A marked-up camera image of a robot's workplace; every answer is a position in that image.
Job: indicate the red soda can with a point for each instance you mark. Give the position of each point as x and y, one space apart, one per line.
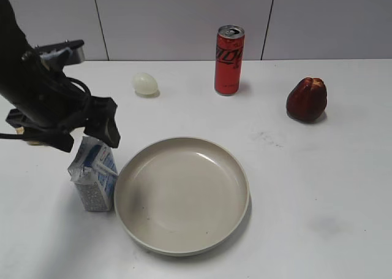
229 57

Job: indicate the white egg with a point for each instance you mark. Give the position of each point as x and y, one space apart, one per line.
144 84

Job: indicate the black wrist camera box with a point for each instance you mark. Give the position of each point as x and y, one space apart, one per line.
62 54

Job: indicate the small blue white milk carton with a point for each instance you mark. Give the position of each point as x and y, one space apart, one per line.
94 174

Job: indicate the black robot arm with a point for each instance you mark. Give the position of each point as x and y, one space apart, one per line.
12 39

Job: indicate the dark red wax apple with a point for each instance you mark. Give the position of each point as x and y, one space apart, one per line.
308 100

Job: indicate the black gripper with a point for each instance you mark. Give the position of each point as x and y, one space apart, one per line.
49 104

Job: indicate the beige round plate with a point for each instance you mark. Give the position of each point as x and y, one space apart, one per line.
182 196

